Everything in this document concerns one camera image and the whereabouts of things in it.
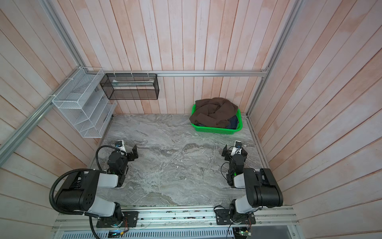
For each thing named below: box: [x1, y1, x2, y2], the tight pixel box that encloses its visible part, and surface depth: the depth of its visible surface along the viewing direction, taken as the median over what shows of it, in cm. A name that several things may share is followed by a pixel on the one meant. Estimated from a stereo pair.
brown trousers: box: [189, 97, 239, 128], surface depth 106 cm
